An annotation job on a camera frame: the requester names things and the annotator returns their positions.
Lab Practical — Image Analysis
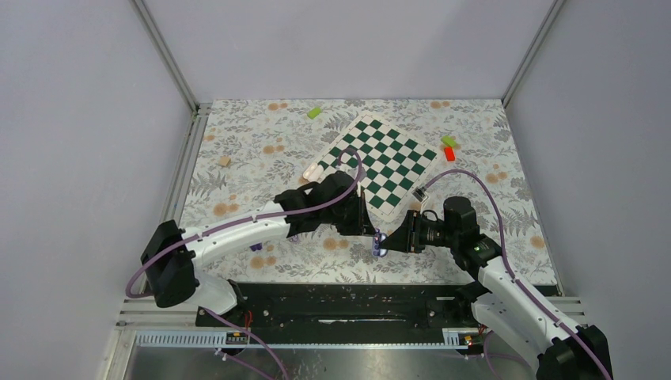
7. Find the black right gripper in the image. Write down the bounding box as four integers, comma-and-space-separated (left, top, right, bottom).
379, 210, 459, 253

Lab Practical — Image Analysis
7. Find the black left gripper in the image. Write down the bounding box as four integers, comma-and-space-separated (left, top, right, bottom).
324, 192, 376, 237

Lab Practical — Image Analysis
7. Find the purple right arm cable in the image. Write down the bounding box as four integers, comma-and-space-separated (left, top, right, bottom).
414, 169, 613, 380

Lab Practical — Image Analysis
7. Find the red block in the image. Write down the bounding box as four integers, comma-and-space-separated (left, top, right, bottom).
444, 146, 456, 162

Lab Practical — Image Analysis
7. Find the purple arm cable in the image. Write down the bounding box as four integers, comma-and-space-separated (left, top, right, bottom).
124, 147, 365, 380
414, 169, 613, 380

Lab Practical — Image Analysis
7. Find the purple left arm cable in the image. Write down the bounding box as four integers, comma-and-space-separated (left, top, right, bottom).
124, 147, 365, 380

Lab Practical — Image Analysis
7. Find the right aluminium frame post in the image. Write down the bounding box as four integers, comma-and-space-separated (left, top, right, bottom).
501, 0, 567, 108

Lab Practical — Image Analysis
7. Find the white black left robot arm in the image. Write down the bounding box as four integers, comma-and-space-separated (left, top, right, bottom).
140, 171, 376, 325

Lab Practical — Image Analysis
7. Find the floral patterned table mat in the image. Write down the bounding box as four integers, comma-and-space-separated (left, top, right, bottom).
180, 99, 558, 285

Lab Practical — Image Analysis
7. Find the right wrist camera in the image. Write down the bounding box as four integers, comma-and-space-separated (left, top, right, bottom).
412, 187, 429, 204

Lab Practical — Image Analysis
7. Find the lime green block right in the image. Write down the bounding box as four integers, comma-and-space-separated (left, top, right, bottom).
441, 135, 457, 147

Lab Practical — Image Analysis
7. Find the white earbud charging case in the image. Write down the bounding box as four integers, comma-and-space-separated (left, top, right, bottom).
302, 162, 324, 182

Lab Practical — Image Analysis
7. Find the lime green block far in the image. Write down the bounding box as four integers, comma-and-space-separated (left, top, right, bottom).
307, 107, 322, 120

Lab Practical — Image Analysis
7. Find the lime green block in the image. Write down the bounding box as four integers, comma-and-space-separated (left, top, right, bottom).
307, 107, 322, 120
441, 135, 457, 147

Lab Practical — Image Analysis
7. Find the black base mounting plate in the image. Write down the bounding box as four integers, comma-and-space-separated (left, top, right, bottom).
195, 283, 486, 336

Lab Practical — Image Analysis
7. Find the green white chessboard mat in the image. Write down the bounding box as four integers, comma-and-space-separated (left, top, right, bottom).
315, 113, 440, 222

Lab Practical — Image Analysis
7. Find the left aluminium frame post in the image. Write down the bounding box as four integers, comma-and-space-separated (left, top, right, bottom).
129, 0, 199, 113

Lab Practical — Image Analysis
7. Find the white slotted cable duct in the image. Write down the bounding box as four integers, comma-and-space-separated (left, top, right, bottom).
135, 329, 471, 350

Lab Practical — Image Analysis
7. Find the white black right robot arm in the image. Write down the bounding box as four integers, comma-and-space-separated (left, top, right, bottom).
378, 196, 612, 379

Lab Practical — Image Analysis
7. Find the aluminium frame post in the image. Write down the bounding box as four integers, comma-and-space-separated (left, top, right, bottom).
501, 0, 567, 108
129, 0, 199, 113

